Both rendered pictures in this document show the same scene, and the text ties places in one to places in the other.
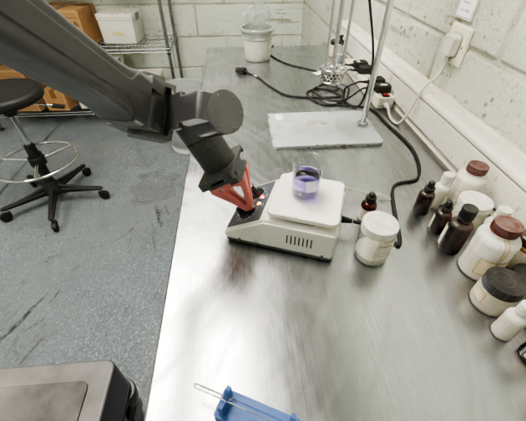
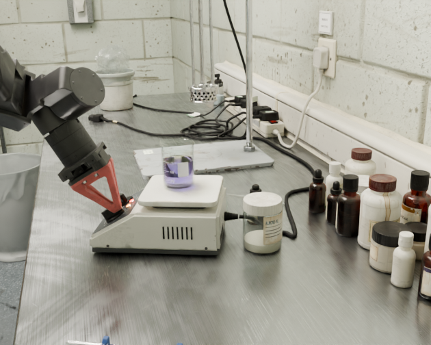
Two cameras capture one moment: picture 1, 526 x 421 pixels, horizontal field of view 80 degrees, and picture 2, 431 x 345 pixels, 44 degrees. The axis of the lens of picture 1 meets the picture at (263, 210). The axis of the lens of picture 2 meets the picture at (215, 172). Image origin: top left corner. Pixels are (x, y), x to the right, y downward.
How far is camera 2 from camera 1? 36 cm
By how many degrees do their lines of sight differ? 25
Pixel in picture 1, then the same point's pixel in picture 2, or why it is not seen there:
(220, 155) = (81, 142)
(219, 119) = (81, 91)
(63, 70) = not seen: outside the picture
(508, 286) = (393, 232)
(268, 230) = (141, 225)
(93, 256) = not seen: outside the picture
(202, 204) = (57, 229)
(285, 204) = (157, 194)
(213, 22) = not seen: hidden behind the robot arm
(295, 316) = (180, 299)
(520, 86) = (382, 78)
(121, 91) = not seen: outside the picture
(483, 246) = (367, 207)
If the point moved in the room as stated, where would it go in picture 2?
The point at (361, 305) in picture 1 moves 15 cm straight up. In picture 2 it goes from (254, 283) to (254, 179)
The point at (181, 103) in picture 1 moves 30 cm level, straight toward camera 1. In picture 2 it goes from (43, 83) to (94, 131)
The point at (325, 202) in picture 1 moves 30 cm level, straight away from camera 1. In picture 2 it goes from (201, 189) to (215, 137)
